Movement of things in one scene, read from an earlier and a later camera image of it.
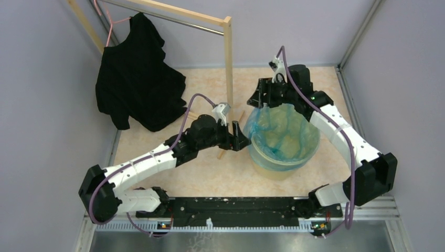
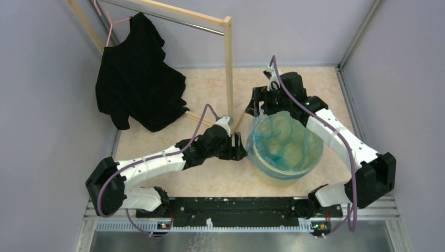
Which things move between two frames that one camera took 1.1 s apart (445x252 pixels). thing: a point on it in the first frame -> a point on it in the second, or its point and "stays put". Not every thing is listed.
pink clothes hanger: [111, 21] stays put
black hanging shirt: [135, 81] stays put
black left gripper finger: [240, 139] -> [239, 151]
